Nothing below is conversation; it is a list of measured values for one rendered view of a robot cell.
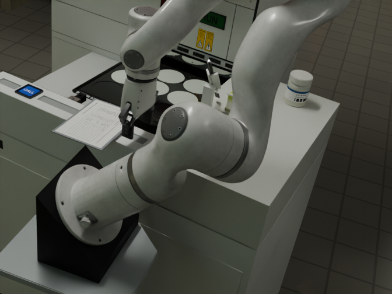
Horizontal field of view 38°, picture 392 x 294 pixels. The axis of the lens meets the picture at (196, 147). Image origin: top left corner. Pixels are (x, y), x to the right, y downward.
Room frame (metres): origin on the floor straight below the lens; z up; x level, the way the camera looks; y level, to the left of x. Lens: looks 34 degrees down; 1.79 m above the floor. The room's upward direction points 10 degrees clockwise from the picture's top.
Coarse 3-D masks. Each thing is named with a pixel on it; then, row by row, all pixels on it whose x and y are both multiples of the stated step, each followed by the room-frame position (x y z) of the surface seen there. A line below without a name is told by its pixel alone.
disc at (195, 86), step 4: (188, 80) 1.72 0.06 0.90; (192, 80) 1.73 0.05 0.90; (196, 80) 1.73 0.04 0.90; (200, 80) 1.74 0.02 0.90; (184, 84) 1.69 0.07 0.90; (188, 84) 1.70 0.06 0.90; (192, 84) 1.70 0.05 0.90; (196, 84) 1.71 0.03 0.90; (200, 84) 1.71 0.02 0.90; (204, 84) 1.72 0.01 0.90; (188, 88) 1.67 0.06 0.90; (192, 88) 1.67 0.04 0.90; (196, 88) 1.68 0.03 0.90; (200, 88) 1.68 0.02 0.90; (192, 92) 1.64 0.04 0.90; (196, 92) 1.65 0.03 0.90; (200, 92) 1.65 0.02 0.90
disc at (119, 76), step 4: (116, 72) 1.69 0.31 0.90; (120, 72) 1.70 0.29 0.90; (124, 72) 1.70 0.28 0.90; (112, 76) 1.66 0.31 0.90; (116, 76) 1.66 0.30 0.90; (120, 76) 1.67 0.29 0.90; (124, 76) 1.67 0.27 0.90; (116, 80) 1.64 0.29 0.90; (120, 80) 1.64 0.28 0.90; (124, 80) 1.65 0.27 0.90
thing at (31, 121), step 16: (0, 80) 1.42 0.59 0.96; (16, 80) 1.43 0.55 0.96; (0, 96) 1.35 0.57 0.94; (16, 96) 1.34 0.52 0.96; (48, 96) 1.37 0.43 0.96; (0, 112) 1.35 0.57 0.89; (16, 112) 1.33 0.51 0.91; (32, 112) 1.31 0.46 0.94; (48, 112) 1.29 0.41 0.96; (64, 112) 1.30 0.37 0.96; (0, 128) 1.36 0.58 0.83; (16, 128) 1.33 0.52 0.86; (32, 128) 1.31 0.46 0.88; (48, 128) 1.29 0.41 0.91; (32, 144) 1.31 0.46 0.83; (48, 144) 1.29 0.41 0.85; (64, 144) 1.27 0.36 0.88; (80, 144) 1.25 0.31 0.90; (112, 144) 1.21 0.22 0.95; (128, 144) 1.20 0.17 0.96; (144, 144) 1.21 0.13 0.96; (64, 160) 1.27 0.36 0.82; (112, 160) 1.21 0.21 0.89
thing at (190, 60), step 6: (168, 54) 1.84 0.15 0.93; (174, 54) 1.83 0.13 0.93; (180, 54) 1.83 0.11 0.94; (180, 60) 1.82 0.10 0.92; (186, 60) 1.82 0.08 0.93; (192, 60) 1.81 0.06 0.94; (198, 60) 1.80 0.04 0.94; (198, 66) 1.80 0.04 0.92; (204, 66) 1.79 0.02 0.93; (216, 66) 1.78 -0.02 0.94; (222, 72) 1.76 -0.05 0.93; (228, 72) 1.75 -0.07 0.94; (228, 78) 1.75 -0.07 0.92
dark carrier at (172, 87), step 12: (108, 72) 1.68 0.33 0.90; (180, 72) 1.77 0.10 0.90; (96, 84) 1.59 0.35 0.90; (108, 84) 1.61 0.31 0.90; (120, 84) 1.62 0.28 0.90; (168, 84) 1.67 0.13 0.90; (180, 84) 1.69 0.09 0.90; (96, 96) 1.51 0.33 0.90; (108, 96) 1.53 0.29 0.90; (120, 96) 1.54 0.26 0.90; (156, 108) 1.50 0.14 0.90; (156, 120) 1.43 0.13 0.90
